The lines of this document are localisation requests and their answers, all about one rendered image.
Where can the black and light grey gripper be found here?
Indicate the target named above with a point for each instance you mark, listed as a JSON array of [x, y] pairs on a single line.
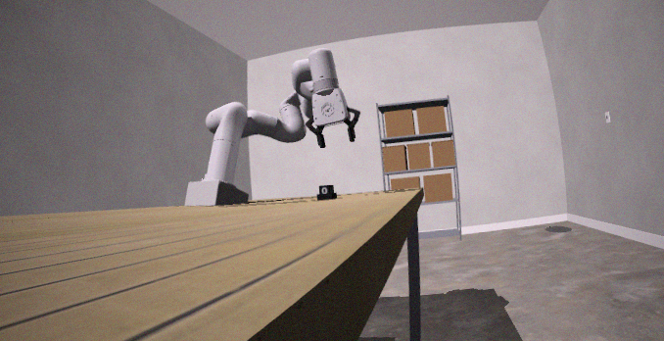
[[328, 108]]

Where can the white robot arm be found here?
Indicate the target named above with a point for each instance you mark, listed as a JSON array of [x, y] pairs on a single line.
[[233, 122]]

